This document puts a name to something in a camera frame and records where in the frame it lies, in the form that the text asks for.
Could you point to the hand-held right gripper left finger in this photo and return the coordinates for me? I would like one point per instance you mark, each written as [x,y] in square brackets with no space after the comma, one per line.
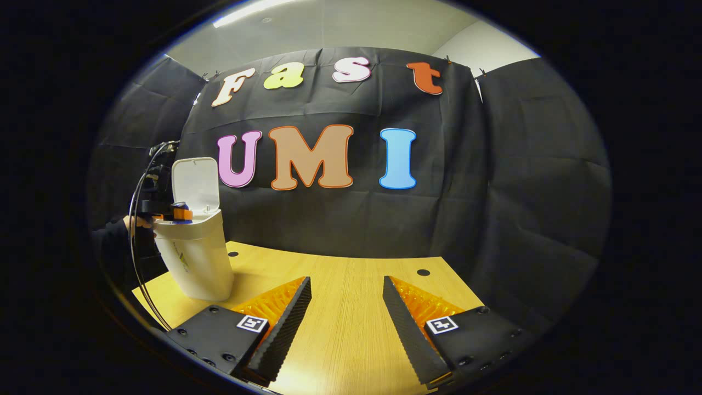
[285,334]

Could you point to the black backdrop cloth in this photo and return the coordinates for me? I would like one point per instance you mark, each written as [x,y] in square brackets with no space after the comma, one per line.
[329,109]

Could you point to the ceiling light panel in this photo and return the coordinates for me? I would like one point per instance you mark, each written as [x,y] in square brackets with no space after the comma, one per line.
[252,12]

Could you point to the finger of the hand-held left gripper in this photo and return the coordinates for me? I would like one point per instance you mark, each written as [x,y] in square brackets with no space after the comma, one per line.
[184,217]

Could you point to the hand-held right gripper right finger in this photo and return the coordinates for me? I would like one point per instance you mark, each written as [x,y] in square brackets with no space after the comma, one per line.
[411,334]

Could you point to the wooden desktop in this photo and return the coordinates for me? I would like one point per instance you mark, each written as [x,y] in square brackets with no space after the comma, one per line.
[340,307]

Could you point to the white desktop garbage bin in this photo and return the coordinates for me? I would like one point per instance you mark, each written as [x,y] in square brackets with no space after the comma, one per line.
[197,263]

